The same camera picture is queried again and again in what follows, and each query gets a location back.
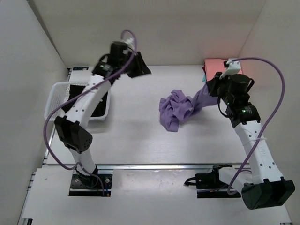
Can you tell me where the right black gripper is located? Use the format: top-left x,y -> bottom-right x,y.
206,73 -> 233,105

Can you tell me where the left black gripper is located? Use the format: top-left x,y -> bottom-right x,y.
123,50 -> 154,77

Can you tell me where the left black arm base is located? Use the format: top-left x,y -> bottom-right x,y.
68,170 -> 113,197

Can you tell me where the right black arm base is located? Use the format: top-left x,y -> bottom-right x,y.
184,164 -> 241,199

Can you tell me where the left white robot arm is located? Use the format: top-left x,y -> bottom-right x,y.
54,38 -> 151,187

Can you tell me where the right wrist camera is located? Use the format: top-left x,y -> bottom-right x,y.
220,59 -> 241,79

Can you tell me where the pink folded t shirt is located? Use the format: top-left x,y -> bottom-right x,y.
204,59 -> 242,81

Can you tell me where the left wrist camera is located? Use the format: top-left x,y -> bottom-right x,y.
123,37 -> 136,49

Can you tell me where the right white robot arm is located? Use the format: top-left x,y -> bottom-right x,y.
207,72 -> 295,210

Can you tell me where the white plastic basket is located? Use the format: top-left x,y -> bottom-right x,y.
44,81 -> 111,120

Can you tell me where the purple t shirt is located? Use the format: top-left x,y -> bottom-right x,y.
158,85 -> 218,132

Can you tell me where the black t shirt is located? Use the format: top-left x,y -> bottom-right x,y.
62,85 -> 108,118

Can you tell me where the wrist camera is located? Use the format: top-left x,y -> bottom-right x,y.
220,59 -> 241,79
123,37 -> 136,49

